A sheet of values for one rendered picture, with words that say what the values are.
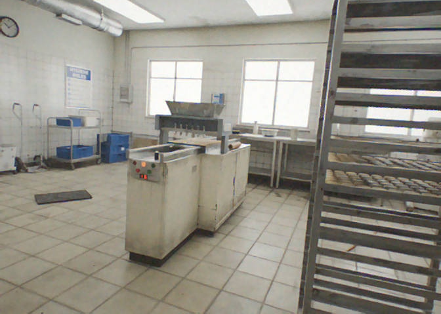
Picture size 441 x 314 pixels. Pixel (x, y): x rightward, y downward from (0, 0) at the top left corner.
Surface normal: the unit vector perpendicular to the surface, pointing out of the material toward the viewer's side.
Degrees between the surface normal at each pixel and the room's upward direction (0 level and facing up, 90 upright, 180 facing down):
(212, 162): 90
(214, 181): 90
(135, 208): 90
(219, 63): 90
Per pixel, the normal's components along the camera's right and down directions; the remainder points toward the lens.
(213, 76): -0.39, 0.09
